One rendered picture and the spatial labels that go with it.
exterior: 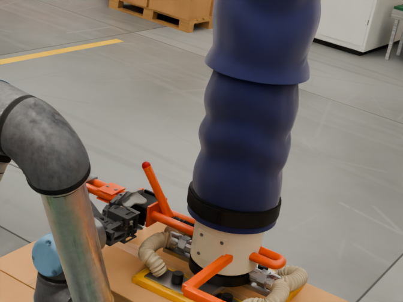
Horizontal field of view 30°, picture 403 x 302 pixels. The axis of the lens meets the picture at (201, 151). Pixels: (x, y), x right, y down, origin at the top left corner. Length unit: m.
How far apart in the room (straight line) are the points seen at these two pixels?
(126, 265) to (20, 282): 0.83
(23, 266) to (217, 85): 1.38
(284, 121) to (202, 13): 7.31
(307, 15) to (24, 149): 0.66
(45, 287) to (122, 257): 0.30
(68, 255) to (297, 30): 0.65
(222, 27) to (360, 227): 3.32
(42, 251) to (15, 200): 2.71
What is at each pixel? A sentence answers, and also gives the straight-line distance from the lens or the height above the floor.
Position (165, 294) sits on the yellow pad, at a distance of 1.84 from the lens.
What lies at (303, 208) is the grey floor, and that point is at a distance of 4.87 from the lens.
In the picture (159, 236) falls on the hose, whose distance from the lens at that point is 1.93.
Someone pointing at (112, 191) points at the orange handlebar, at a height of 1.16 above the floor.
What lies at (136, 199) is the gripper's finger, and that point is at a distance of 1.92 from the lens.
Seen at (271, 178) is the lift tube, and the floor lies 1.37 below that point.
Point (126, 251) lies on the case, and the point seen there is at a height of 1.02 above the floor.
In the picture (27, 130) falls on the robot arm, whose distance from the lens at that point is 1.29.
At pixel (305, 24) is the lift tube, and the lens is 1.60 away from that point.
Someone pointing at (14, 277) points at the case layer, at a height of 0.54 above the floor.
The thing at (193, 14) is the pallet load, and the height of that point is 0.20.
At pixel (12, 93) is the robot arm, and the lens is 1.35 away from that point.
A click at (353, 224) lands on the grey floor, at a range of 4.84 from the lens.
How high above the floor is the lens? 2.05
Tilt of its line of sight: 22 degrees down
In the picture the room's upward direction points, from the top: 10 degrees clockwise
